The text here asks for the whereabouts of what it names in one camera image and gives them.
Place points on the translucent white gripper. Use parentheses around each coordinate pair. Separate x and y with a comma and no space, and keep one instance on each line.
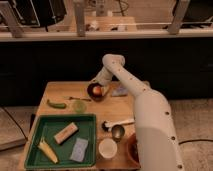
(105,90)

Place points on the orange apple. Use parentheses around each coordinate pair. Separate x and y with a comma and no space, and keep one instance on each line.
(97,90)

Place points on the dark brown bowl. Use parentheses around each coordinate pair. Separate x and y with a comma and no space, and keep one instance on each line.
(94,97)

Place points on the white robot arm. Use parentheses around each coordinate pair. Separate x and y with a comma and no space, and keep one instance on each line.
(158,147)

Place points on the green plastic cup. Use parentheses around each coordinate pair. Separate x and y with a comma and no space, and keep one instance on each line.
(79,106)

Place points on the metal measuring cup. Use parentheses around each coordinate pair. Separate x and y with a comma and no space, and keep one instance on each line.
(118,132)

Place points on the white plastic cup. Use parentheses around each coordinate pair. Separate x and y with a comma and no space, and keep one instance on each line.
(107,148)

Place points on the light blue cloth piece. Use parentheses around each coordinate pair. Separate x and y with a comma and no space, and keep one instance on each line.
(119,91)

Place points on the dark metal fork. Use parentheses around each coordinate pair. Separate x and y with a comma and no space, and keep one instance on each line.
(76,98)

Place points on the wooden table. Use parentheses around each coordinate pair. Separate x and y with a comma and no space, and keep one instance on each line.
(109,109)

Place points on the green pepper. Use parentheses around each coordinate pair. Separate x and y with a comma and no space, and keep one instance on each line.
(56,105)

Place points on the wooden block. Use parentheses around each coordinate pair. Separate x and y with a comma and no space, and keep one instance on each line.
(65,133)

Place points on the orange bowl with beans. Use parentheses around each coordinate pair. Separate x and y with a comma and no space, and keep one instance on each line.
(131,150)

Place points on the blue sponge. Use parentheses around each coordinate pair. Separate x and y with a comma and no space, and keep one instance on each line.
(79,150)

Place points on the green plastic tray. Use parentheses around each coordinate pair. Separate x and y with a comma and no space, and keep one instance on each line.
(47,126)

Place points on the yellow corn cob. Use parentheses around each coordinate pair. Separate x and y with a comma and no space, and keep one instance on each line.
(47,150)

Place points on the white handled spoon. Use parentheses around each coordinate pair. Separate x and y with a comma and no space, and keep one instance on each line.
(107,125)

